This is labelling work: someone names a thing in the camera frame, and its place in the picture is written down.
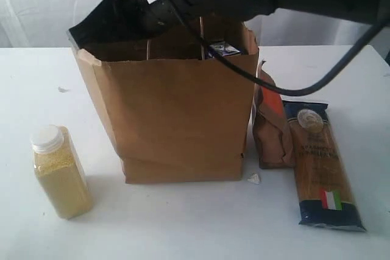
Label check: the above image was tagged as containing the brown paper shopping bag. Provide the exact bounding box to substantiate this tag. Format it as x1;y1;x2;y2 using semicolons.
73;26;254;184

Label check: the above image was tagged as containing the millet bottle with white cap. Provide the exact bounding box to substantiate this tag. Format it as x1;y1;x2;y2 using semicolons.
30;125;93;219

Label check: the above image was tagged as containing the white paper ball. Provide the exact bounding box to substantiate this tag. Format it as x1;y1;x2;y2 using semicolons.
247;173;260;185

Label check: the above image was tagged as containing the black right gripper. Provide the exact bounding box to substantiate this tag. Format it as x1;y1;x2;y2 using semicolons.
67;0;195;49

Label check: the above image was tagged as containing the brown pouch with orange label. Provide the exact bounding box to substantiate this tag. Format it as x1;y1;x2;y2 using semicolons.
252;60;296;170

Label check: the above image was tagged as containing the blue and white milk carton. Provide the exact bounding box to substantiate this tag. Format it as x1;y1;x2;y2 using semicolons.
210;41;242;57

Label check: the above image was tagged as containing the spaghetti packet with Italian flag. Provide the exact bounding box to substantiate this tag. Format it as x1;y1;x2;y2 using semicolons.
283;100;366;232

